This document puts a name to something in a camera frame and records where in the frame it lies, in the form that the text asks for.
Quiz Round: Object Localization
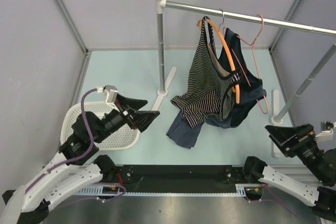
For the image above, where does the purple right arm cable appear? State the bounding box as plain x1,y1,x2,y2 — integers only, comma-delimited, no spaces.
265,184,299,218

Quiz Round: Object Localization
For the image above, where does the white slotted cable duct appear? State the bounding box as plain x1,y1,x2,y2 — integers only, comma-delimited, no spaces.
76,184,263,197

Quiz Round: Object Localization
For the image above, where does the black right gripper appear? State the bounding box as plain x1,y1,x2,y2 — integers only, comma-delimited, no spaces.
264,122,330,184

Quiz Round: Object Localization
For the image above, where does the white perforated plastic basket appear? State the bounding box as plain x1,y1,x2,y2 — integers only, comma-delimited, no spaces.
60,102,140,151

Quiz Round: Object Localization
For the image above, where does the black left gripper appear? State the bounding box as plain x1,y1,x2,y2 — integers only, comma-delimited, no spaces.
94,93,160,142

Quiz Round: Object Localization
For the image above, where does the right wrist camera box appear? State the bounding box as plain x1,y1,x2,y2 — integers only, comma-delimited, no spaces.
316,121,335,143

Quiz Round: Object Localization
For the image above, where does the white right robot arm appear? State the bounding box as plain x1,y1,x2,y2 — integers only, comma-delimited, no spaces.
242,121,335,222

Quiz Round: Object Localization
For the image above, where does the navy blue t-shirt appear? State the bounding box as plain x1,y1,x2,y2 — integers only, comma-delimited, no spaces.
166,27,267,150

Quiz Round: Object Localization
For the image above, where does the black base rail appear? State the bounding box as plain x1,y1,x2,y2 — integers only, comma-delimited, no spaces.
117,165,248,194

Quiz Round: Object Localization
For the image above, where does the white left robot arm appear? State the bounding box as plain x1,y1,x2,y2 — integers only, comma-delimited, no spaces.
1,89,160,223

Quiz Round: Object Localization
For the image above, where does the silver clothes rack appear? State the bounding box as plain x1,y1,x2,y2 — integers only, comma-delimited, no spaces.
149,0,336,158

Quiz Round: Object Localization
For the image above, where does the pink wire hanger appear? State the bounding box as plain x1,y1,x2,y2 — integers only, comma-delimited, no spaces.
232,14,269,114

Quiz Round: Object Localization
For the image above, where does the orange plastic hanger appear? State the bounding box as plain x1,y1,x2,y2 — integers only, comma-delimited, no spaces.
189,16,242,105

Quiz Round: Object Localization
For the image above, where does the black white striped tank top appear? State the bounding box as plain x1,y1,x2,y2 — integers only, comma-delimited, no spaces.
171,16,243,128

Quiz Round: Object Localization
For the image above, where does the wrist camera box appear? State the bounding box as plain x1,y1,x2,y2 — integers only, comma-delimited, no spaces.
97,85,118,105
316,121,335,143

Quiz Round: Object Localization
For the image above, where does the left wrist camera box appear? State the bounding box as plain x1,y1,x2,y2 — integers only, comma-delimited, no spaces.
97,85,118,105

